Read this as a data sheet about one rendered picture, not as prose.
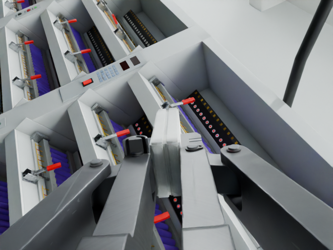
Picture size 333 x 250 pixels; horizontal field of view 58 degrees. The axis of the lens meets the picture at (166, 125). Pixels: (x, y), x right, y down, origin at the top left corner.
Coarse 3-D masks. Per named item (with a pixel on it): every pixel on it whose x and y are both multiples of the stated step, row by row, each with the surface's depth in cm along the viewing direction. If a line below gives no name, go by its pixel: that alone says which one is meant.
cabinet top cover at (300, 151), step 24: (216, 48) 89; (216, 72) 94; (240, 72) 80; (240, 96) 85; (264, 96) 73; (240, 120) 94; (264, 120) 77; (288, 120) 67; (264, 144) 85; (288, 144) 71; (312, 144) 62; (288, 168) 77; (312, 168) 66; (312, 192) 71
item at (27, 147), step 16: (16, 128) 87; (32, 128) 89; (48, 128) 91; (16, 144) 83; (32, 144) 87; (48, 144) 90; (64, 144) 98; (16, 160) 79; (32, 160) 83; (48, 160) 85; (64, 160) 93; (80, 160) 96; (16, 176) 75; (32, 176) 76; (48, 176) 81; (64, 176) 87; (16, 192) 72; (32, 192) 75; (48, 192) 78; (16, 208) 70
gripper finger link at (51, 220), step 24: (96, 168) 13; (72, 192) 11; (24, 216) 10; (48, 216) 10; (72, 216) 11; (96, 216) 13; (0, 240) 9; (24, 240) 9; (48, 240) 9; (72, 240) 11
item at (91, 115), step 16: (80, 96) 89; (96, 96) 91; (80, 112) 85; (96, 112) 92; (112, 112) 97; (80, 128) 82; (96, 128) 85; (112, 128) 88; (128, 128) 100; (144, 128) 97; (80, 144) 79; (96, 144) 77; (112, 144) 81; (112, 160) 77; (160, 208) 77; (176, 208) 78; (160, 224) 70; (176, 224) 75; (160, 240) 64; (176, 240) 71
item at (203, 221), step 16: (192, 144) 14; (192, 160) 13; (208, 160) 12; (192, 176) 11; (208, 176) 11; (192, 192) 10; (208, 192) 10; (192, 208) 9; (208, 208) 9; (192, 224) 8; (208, 224) 8; (224, 224) 8; (192, 240) 7; (208, 240) 7; (224, 240) 7
